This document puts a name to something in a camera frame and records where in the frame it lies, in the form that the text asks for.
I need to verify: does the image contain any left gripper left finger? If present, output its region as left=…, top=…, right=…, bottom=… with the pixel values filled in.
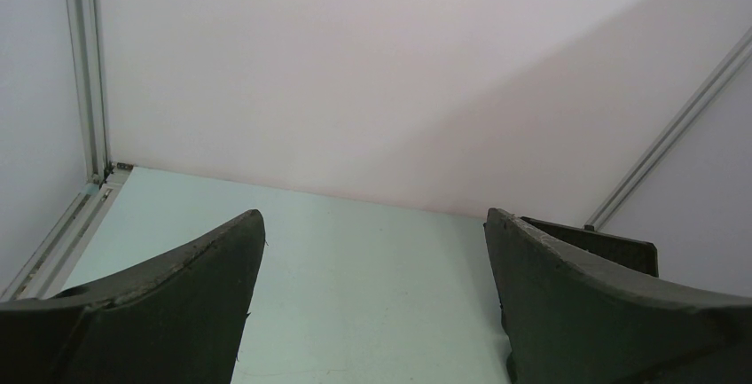
left=1, top=210, right=266, bottom=383

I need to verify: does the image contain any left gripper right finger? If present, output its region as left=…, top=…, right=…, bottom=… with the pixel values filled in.
left=484, top=208, right=751, bottom=383

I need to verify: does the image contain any right aluminium frame post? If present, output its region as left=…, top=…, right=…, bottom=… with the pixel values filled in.
left=584, top=29, right=751, bottom=231

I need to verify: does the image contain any left aluminium frame post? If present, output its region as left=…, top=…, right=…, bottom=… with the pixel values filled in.
left=1, top=0, right=126, bottom=302

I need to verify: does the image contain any black poker set case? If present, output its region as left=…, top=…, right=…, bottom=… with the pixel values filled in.
left=521, top=216, right=659, bottom=278

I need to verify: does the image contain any aluminium frame post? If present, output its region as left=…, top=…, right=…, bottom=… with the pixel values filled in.
left=584, top=29, right=751, bottom=231
left=1, top=0, right=126, bottom=302

